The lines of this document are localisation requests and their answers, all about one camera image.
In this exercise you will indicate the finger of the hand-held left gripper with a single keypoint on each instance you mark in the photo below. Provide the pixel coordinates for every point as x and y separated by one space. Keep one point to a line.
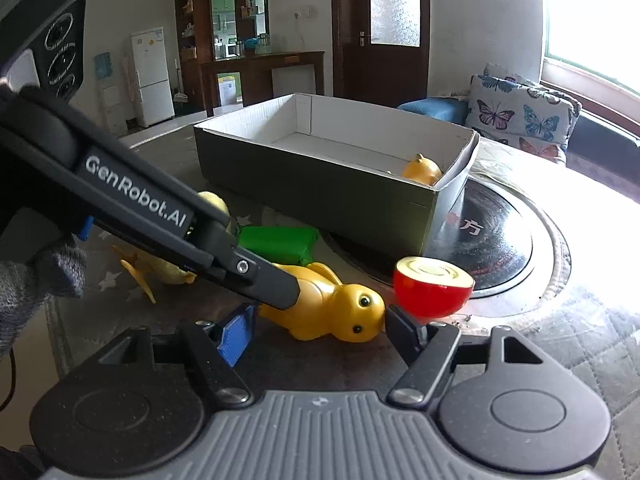
270 282

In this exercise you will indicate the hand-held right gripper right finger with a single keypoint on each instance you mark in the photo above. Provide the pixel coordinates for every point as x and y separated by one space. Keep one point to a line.
402 331

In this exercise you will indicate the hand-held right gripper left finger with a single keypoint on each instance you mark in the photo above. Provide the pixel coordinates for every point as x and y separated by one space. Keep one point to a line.
236 336

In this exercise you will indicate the green toy block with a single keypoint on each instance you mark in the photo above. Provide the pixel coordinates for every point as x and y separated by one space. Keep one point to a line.
277 245

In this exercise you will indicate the red toy apple half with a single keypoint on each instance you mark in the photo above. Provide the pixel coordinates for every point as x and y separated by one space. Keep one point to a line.
430 297

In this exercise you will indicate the yellow plastic duck toy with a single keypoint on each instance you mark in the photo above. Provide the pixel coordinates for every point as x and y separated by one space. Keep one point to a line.
345 310

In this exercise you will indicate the yellow plush duck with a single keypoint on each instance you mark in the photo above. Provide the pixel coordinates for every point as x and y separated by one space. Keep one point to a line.
160 267

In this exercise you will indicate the grey cardboard box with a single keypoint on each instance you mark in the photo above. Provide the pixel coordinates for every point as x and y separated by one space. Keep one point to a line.
310 180

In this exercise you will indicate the person's left hand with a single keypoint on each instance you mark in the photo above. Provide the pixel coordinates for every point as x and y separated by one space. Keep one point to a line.
35 290

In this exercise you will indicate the white plastic drawer unit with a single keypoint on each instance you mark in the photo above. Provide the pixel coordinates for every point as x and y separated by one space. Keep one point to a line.
114 107

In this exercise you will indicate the grey quilted table cover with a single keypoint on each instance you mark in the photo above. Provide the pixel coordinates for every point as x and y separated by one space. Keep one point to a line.
165 310

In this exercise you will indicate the white refrigerator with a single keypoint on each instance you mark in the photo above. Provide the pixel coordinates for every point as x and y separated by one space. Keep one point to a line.
152 75

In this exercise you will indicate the black round induction hob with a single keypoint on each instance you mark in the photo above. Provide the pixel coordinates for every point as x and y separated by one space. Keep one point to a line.
495 240

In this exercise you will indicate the white microwave oven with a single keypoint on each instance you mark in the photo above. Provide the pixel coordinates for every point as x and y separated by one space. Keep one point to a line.
232 50

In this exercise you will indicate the orange plastic toy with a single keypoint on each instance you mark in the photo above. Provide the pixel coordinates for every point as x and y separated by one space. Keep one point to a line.
422 170

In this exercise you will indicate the wooden display cabinet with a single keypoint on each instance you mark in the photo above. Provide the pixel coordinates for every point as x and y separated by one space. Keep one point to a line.
260 67

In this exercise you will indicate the blue cushion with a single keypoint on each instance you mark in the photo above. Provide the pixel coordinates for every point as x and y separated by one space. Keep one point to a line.
432 109

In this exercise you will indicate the dark wooden door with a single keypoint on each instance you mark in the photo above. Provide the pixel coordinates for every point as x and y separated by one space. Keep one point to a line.
350 60

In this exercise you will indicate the butterfly print cushion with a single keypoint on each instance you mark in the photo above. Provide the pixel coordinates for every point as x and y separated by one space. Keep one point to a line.
500 112
500 72

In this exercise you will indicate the upholstered sofa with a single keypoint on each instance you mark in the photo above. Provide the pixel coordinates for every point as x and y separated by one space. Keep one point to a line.
605 135

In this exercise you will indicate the window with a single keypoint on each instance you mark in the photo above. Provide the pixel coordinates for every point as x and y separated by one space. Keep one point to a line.
590 20

